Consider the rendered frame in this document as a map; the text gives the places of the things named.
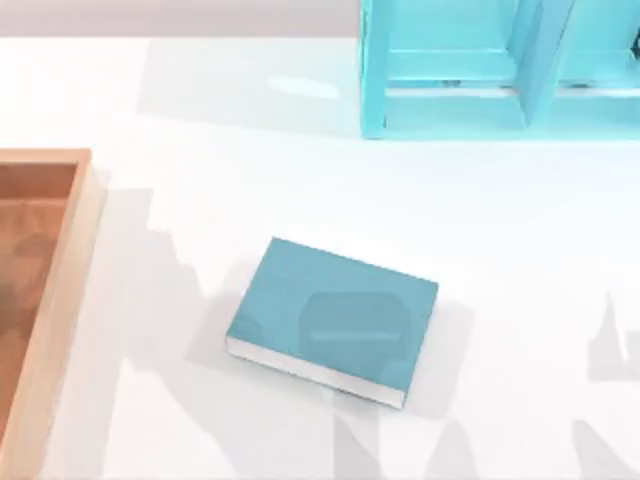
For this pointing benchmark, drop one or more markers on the shallow salmon-coloured box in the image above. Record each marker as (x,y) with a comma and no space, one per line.
(35,240)

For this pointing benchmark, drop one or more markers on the light blue rack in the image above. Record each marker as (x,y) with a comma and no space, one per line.
(450,40)

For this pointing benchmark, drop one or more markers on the teal blue book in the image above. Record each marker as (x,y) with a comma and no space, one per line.
(310,295)

